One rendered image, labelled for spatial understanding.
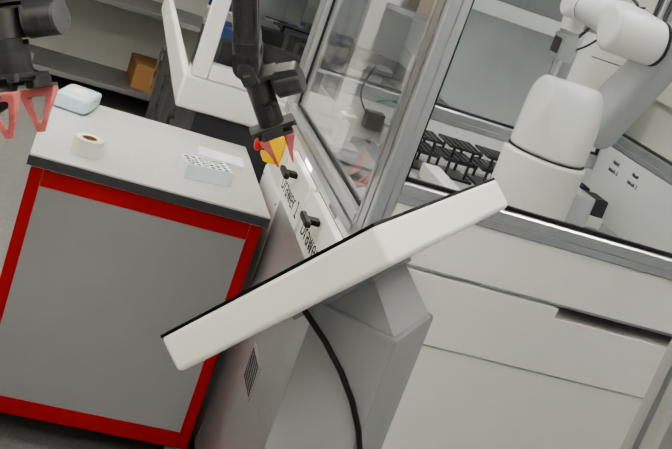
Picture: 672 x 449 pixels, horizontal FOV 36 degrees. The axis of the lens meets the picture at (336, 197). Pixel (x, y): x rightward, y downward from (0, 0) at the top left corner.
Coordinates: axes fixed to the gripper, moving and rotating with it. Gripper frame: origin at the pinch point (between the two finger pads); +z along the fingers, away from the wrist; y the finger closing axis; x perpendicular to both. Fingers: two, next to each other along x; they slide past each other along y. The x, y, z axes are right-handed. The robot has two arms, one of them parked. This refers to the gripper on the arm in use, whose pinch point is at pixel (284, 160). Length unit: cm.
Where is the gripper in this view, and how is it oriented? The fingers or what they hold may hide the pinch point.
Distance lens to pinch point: 233.7
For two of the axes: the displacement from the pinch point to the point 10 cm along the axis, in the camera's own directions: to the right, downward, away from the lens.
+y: 9.4, -3.3, 0.7
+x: -1.8, -3.2, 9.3
